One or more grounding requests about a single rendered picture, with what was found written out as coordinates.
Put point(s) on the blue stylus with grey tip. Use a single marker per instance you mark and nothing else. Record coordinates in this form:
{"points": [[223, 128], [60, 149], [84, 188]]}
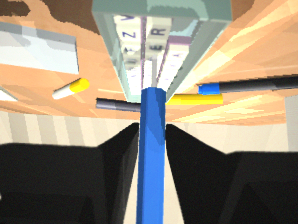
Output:
{"points": [[151, 157]]}

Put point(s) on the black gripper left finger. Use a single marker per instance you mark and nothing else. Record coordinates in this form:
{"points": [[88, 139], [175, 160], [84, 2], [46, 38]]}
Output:
{"points": [[104, 173]]}

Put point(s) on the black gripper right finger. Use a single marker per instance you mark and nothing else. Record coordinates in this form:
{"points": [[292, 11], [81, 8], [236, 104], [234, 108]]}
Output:
{"points": [[209, 182]]}

